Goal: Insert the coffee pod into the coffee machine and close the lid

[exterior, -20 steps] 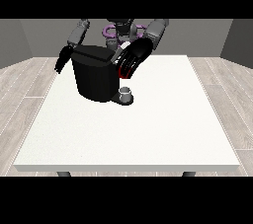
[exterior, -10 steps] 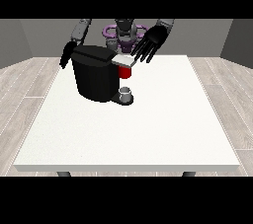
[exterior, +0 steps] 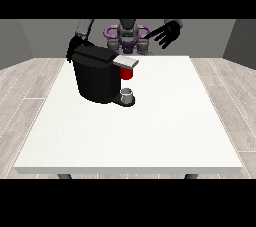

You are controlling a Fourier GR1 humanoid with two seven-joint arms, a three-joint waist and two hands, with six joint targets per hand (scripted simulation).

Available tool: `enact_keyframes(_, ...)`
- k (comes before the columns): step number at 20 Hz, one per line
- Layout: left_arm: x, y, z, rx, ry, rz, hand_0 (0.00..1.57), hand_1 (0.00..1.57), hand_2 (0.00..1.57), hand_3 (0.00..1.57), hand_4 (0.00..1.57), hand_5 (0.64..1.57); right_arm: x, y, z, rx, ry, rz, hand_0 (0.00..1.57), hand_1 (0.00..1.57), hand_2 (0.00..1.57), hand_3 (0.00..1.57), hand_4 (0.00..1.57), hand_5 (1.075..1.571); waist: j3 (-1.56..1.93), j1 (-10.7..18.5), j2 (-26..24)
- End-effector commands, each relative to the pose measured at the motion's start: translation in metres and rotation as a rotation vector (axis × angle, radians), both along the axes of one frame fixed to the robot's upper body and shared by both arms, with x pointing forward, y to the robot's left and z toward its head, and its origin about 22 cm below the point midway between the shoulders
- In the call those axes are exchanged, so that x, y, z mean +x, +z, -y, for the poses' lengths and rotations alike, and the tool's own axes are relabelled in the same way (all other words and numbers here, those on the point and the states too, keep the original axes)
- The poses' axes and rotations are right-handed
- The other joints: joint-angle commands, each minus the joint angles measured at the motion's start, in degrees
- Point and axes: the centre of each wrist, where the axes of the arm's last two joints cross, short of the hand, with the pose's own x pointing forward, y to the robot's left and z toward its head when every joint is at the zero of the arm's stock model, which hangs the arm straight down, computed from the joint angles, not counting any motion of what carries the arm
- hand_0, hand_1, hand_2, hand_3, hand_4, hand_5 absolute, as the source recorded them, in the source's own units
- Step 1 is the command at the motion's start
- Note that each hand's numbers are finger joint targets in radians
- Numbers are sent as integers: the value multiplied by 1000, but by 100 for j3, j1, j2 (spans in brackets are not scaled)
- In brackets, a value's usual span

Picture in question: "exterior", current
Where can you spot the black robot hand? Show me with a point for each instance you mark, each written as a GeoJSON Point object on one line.
{"type": "Point", "coordinates": [166, 33]}
{"type": "Point", "coordinates": [74, 45]}

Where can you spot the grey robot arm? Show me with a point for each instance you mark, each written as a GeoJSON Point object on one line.
{"type": "Point", "coordinates": [84, 28]}
{"type": "Point", "coordinates": [177, 22]}

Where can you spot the black coffee machine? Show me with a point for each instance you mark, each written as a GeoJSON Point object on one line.
{"type": "Point", "coordinates": [95, 77]}

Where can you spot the pale grey machine lid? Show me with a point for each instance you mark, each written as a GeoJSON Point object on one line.
{"type": "Point", "coordinates": [126, 61]}

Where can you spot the small grey cup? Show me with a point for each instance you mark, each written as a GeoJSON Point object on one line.
{"type": "Point", "coordinates": [126, 95]}

